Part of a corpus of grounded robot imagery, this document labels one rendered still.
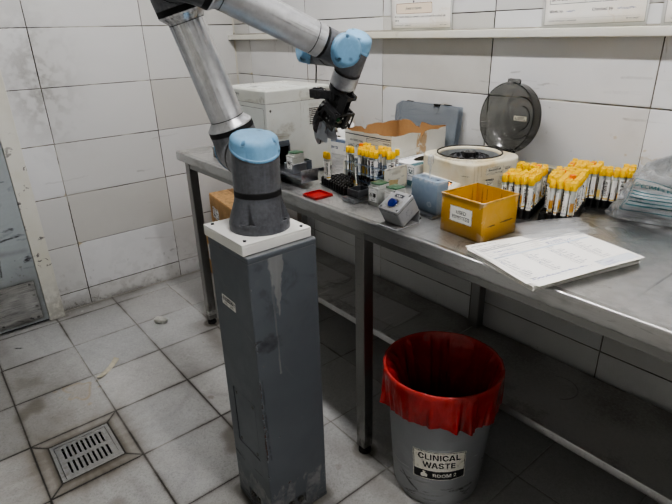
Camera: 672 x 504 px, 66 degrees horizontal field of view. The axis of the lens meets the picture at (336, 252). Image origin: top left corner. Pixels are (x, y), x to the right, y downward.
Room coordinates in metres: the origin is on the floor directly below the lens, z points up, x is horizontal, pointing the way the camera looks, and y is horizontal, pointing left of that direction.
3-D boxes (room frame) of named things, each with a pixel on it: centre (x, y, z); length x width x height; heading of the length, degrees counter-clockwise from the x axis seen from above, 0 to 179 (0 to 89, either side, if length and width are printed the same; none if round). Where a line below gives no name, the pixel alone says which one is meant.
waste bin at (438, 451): (1.29, -0.31, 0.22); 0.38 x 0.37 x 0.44; 39
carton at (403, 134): (1.90, -0.23, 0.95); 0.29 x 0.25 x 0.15; 129
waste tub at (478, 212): (1.22, -0.36, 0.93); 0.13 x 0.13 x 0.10; 35
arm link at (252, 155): (1.23, 0.19, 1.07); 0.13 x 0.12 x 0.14; 24
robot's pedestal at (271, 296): (1.23, 0.19, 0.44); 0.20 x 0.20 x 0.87; 39
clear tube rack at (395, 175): (1.69, -0.13, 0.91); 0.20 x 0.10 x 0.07; 39
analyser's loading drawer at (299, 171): (1.74, 0.14, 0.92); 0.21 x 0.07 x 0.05; 39
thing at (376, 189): (1.46, -0.13, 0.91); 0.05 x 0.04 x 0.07; 129
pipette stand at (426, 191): (1.37, -0.26, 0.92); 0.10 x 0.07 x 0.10; 33
